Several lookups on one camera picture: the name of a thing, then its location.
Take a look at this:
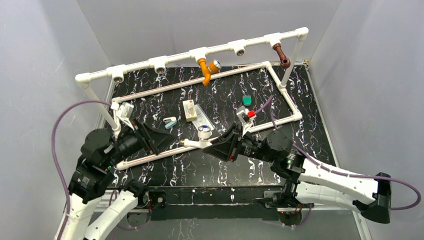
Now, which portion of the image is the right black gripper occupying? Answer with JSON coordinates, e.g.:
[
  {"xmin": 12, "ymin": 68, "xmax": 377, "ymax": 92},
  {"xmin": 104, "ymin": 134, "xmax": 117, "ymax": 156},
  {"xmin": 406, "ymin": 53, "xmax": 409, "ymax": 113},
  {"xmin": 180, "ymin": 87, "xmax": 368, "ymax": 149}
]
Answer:
[{"xmin": 202, "ymin": 123, "xmax": 275, "ymax": 163}]

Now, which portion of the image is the white faucet chrome knob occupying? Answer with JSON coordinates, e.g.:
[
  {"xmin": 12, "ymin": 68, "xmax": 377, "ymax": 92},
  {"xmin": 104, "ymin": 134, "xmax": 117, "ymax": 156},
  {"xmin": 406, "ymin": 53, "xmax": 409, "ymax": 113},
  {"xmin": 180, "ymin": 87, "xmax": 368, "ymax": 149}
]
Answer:
[{"xmin": 180, "ymin": 125, "xmax": 215, "ymax": 149}]

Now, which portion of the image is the white PVC pipe frame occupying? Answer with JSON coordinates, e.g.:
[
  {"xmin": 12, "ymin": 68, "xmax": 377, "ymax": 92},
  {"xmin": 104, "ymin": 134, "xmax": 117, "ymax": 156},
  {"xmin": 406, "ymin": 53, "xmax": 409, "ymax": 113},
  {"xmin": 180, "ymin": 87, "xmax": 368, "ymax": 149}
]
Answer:
[{"xmin": 74, "ymin": 27, "xmax": 310, "ymax": 171}]

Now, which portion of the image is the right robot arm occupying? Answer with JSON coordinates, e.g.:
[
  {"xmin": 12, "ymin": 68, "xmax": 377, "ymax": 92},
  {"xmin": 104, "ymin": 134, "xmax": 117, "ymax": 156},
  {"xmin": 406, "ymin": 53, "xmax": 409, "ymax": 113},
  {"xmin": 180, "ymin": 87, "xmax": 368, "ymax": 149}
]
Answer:
[{"xmin": 202, "ymin": 124, "xmax": 392, "ymax": 224}]

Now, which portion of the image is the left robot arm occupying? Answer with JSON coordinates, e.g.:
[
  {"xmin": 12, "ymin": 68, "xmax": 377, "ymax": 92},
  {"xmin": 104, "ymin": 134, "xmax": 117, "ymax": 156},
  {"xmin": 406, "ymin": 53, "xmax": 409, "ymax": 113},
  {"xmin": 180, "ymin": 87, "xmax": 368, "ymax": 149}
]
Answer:
[{"xmin": 54, "ymin": 119, "xmax": 177, "ymax": 240}]

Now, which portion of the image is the clear plastic package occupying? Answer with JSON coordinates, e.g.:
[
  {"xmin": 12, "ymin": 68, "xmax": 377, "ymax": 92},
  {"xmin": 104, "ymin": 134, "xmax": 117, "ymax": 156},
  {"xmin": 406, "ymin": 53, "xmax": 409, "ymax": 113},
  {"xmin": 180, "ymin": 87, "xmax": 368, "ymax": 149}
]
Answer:
[{"xmin": 192, "ymin": 104, "xmax": 215, "ymax": 131}]

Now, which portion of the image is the green tape roll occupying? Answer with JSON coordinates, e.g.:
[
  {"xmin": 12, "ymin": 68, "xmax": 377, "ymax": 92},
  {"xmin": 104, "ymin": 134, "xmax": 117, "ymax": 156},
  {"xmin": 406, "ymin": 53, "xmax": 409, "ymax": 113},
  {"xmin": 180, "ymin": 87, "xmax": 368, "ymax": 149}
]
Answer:
[{"xmin": 242, "ymin": 95, "xmax": 252, "ymax": 107}]

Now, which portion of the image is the orange faucet chrome knob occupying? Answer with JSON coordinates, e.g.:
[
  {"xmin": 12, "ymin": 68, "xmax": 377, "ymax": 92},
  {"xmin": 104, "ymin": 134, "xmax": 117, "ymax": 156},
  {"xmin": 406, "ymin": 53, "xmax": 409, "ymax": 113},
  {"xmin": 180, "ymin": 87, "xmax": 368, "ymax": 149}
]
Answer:
[{"xmin": 197, "ymin": 58, "xmax": 222, "ymax": 86}]

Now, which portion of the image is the brown faucet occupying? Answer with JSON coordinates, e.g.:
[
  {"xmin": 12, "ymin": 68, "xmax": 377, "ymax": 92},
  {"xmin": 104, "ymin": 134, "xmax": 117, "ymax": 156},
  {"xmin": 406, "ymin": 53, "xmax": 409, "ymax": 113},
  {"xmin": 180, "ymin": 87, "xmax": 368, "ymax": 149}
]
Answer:
[{"xmin": 272, "ymin": 43, "xmax": 291, "ymax": 69}]

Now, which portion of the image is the light blue faucet handle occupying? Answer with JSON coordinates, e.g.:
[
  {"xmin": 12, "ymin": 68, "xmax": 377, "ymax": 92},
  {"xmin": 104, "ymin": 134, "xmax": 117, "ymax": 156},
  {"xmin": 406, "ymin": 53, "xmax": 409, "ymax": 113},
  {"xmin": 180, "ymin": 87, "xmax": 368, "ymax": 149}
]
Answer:
[{"xmin": 162, "ymin": 116, "xmax": 178, "ymax": 130}]

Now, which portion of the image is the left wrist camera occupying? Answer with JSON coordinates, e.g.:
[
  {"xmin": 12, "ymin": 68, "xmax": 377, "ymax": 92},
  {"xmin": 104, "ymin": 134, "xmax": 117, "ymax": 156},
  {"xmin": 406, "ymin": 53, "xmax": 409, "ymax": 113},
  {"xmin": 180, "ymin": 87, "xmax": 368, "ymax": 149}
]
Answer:
[{"xmin": 110, "ymin": 102, "xmax": 134, "ymax": 130}]

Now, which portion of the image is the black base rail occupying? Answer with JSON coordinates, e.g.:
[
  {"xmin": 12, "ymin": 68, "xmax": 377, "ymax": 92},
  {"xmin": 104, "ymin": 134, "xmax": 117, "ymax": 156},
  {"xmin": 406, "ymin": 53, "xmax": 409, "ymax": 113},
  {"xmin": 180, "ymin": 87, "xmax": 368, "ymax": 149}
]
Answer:
[{"xmin": 123, "ymin": 186, "xmax": 310, "ymax": 224}]

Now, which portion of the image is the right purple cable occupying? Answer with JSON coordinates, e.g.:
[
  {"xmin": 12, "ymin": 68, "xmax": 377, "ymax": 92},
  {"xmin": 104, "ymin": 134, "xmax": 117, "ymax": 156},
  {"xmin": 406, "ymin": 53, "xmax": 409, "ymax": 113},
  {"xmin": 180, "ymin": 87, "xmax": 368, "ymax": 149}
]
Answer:
[{"xmin": 251, "ymin": 96, "xmax": 422, "ymax": 229}]

